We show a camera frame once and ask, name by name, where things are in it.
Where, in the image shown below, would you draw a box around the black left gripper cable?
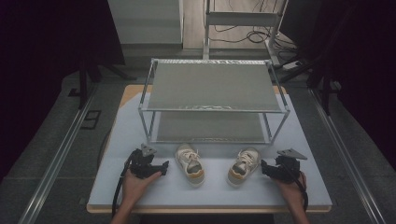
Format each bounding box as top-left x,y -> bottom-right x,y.
111,149 -> 138,218

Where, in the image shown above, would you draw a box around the black floor cables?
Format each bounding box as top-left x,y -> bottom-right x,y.
207,0 -> 300,54

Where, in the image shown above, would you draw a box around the black floor socket frame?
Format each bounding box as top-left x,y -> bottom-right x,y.
79,109 -> 103,131

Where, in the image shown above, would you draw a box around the white cabinet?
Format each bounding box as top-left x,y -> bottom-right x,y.
106,0 -> 185,45

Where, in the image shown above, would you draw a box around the dark curtain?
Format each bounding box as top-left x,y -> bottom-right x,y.
278,0 -> 396,171
0,0 -> 126,183

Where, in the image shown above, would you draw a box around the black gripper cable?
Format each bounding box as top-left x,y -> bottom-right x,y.
111,149 -> 138,218
284,167 -> 310,213

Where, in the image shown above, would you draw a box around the white table mat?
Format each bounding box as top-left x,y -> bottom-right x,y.
87,84 -> 332,209

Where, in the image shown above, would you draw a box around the white and tan sneaker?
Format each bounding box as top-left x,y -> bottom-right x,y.
226,147 -> 262,188
174,143 -> 206,188

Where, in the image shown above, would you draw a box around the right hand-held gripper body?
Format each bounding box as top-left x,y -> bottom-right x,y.
272,147 -> 308,184

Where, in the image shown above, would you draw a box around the person's left hand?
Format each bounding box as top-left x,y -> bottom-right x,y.
120,169 -> 163,207

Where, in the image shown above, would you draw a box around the white metal frame stand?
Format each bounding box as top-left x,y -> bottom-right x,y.
202,0 -> 290,67

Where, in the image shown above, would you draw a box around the person's right hand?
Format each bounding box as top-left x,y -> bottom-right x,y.
274,171 -> 308,207

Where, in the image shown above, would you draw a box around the white power strip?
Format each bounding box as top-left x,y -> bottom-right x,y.
280,60 -> 304,71

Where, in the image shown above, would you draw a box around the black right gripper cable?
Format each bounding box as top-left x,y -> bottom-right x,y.
284,167 -> 310,213

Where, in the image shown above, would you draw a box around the black tripod stand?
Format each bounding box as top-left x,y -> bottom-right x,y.
68,57 -> 138,110
279,36 -> 347,116

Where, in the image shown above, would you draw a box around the grey two-tier shoe rack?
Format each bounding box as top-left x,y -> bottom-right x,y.
137,58 -> 291,146

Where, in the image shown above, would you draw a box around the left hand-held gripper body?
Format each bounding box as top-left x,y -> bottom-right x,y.
125,143 -> 161,180

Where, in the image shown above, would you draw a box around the aluminium floor rail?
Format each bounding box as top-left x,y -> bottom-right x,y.
17,83 -> 99,224
307,87 -> 388,224

